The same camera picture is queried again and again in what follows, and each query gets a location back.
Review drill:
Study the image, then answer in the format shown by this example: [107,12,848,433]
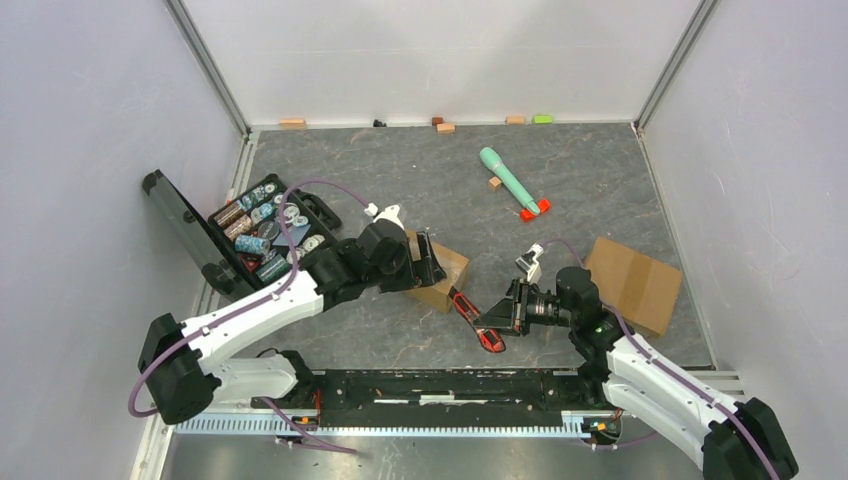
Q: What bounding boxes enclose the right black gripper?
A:
[472,277,576,337]

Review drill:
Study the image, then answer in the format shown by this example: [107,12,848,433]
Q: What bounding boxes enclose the red box cutter knife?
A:
[447,288,506,355]

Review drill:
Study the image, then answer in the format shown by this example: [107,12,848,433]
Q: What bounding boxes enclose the brown cardboard express box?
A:
[406,239,470,313]

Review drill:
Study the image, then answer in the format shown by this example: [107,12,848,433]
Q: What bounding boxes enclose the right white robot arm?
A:
[474,267,800,479]

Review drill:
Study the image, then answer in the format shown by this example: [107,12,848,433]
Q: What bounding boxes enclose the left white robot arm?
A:
[128,219,446,425]

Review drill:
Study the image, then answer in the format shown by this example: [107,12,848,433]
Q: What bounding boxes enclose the flat brown cardboard box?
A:
[586,237,683,337]

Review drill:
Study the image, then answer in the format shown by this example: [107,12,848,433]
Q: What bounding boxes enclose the small brown wooden cube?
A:
[487,176,502,192]

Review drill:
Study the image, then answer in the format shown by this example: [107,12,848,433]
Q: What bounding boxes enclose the black case with poker chips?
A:
[142,170,341,320]

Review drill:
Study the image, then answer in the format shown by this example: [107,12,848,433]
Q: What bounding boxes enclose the tan block far left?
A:
[278,118,307,130]

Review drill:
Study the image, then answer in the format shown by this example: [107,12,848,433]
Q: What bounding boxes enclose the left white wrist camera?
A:
[363,203,406,229]

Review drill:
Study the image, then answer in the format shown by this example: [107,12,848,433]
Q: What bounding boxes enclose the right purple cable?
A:
[539,238,783,480]

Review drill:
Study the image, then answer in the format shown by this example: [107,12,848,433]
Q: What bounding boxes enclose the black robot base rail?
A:
[274,368,614,428]

